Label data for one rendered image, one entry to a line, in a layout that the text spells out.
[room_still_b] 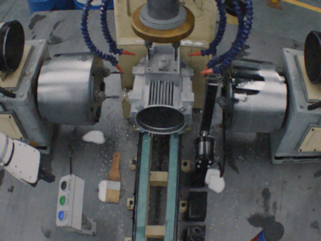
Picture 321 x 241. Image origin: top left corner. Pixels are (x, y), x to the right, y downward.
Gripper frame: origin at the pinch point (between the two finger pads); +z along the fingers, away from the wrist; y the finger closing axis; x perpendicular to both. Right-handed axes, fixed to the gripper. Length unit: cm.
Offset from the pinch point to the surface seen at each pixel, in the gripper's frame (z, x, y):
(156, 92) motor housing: 20.2, -21.0, 31.6
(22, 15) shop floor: 9, 165, 214
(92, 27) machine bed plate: 20, 26, 95
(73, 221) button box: 8.7, -3.5, -11.4
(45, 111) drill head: -1.2, 8.2, 25.0
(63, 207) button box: 6.6, -0.4, -7.3
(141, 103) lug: 18.0, -17.6, 28.0
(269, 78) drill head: 37, -53, 35
